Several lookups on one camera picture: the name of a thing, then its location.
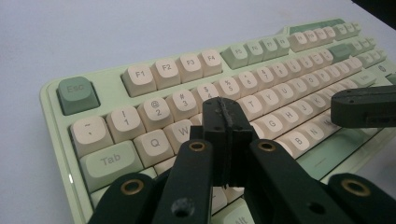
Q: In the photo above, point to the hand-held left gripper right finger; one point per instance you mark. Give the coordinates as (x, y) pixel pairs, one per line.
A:
(274, 186)

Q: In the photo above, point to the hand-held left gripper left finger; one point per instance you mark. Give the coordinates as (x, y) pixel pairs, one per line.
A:
(193, 186)

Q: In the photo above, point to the green and cream keyboard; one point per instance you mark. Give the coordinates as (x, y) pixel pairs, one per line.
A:
(109, 161)

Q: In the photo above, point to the white table board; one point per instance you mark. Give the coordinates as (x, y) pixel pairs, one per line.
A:
(93, 31)

